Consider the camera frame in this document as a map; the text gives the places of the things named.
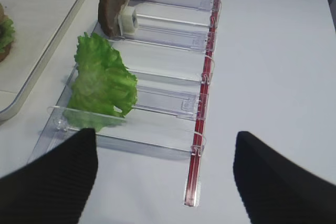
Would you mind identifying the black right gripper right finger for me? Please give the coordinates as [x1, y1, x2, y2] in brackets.
[233, 131, 335, 223]

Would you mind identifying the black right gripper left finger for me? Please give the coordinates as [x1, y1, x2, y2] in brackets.
[1, 129, 98, 223]

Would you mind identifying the right clear acrylic rack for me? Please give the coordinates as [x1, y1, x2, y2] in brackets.
[27, 0, 227, 207]

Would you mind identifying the cream metal tray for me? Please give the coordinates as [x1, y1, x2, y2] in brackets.
[1, 0, 84, 121]

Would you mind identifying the green lettuce in burger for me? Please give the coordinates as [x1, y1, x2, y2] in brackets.
[1, 17, 15, 53]

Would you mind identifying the loose green lettuce leaf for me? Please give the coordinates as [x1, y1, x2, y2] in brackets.
[63, 33, 138, 131]

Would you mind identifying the bottom bun of burger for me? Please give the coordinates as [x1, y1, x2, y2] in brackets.
[0, 43, 12, 62]

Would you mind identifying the red rail strip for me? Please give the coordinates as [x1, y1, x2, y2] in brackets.
[184, 0, 221, 207]

